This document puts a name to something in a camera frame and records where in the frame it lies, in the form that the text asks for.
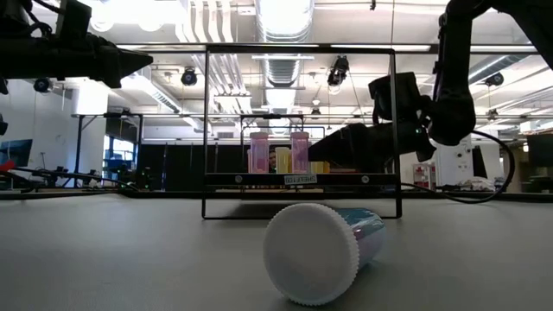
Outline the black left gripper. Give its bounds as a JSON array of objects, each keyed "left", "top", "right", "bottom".
[{"left": 25, "top": 0, "right": 155, "bottom": 90}]

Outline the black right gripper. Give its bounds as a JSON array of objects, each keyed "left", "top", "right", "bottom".
[{"left": 308, "top": 72, "right": 437, "bottom": 174}]

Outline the pink pill bottle white cap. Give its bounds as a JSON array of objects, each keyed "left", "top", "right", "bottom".
[
  {"left": 289, "top": 131, "right": 310, "bottom": 175},
  {"left": 249, "top": 131, "right": 270, "bottom": 175}
]

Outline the dark red pill bottle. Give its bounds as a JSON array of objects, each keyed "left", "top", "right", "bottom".
[{"left": 262, "top": 202, "right": 387, "bottom": 307}]

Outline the black background table frame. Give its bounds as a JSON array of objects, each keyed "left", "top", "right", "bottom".
[{"left": 71, "top": 111, "right": 146, "bottom": 189}]

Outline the silver ventilation duct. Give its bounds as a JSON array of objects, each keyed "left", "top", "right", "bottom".
[{"left": 254, "top": 0, "right": 315, "bottom": 87}]

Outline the black metal table frame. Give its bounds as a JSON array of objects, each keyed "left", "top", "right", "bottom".
[{"left": 0, "top": 166, "right": 553, "bottom": 202}]

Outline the blue wall monitor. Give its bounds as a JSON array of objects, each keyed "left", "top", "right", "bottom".
[{"left": 0, "top": 137, "right": 35, "bottom": 169}]

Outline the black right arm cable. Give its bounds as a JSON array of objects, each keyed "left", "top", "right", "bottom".
[{"left": 401, "top": 129, "right": 518, "bottom": 205}]

